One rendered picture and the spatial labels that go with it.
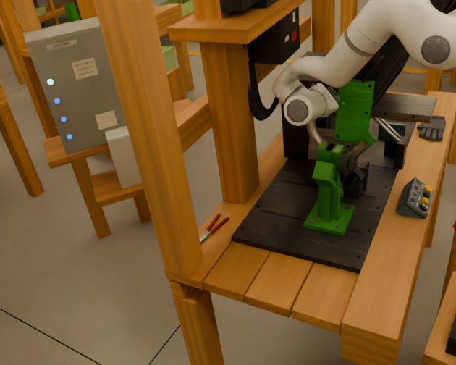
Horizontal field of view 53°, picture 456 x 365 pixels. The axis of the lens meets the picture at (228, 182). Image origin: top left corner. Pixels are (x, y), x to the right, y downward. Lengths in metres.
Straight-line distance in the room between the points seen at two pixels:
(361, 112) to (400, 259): 0.50
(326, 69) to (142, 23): 0.45
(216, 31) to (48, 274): 2.12
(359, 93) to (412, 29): 0.61
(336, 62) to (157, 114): 0.45
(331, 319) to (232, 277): 0.31
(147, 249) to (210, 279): 1.57
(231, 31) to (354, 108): 0.55
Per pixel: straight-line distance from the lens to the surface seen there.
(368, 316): 1.26
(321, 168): 1.35
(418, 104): 1.76
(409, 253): 1.44
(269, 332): 2.36
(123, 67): 1.09
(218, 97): 1.46
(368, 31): 1.10
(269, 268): 1.40
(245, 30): 1.23
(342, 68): 1.16
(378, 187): 1.69
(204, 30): 1.29
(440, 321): 1.35
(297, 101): 1.25
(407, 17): 1.03
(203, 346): 1.66
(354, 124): 1.60
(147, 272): 2.77
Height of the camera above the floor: 1.86
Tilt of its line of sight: 33 degrees down
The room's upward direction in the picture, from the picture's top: 8 degrees counter-clockwise
